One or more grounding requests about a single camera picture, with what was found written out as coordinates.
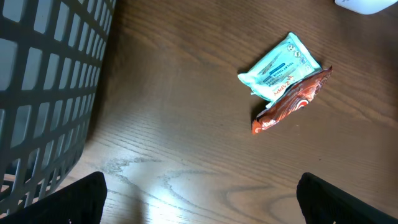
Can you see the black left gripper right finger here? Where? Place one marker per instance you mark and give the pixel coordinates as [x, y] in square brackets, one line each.
[322, 202]

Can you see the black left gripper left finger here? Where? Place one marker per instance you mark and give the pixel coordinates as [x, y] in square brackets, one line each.
[81, 202]

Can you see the orange brown snack bag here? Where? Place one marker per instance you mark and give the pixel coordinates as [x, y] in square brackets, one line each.
[297, 96]

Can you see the teal snack wrapper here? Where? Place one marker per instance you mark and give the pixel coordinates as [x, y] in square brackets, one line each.
[286, 64]

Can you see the grey plastic mesh basket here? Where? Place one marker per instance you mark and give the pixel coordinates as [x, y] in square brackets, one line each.
[52, 52]

